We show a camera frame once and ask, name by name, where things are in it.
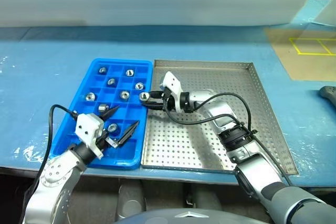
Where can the grey robot torso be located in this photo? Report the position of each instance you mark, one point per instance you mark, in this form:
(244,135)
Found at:
(183,217)

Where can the brown cardboard mat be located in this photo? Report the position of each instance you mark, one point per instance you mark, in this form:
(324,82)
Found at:
(309,66)

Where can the white leaning panel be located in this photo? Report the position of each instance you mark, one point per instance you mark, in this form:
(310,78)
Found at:
(328,14)

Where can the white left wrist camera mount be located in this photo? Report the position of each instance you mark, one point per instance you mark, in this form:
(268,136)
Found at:
(86,127)

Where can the grey remote control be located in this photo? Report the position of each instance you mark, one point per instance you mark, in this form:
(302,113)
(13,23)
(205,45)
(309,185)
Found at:
(329,92)

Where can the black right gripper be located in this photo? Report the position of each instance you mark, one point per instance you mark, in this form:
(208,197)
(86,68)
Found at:
(168,102)

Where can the grey rounded shape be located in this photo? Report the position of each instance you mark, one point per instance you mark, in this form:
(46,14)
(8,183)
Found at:
(128,200)
(202,197)

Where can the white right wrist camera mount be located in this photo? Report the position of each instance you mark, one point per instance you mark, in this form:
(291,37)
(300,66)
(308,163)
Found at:
(172,82)

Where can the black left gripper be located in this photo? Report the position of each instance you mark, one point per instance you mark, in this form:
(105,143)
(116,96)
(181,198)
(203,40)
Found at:
(103,140)

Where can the perforated metal tray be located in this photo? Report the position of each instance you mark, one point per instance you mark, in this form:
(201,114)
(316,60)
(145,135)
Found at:
(173,148)

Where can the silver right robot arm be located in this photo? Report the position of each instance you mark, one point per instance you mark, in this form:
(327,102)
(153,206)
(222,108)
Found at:
(223,111)

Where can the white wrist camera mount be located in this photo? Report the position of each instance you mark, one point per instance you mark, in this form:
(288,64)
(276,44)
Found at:
(86,127)
(172,82)

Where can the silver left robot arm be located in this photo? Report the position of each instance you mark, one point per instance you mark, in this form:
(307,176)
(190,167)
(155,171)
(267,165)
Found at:
(52,176)

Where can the blue plastic compartment tray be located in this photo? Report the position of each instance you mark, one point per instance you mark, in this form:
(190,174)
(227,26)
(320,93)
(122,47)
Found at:
(65,134)

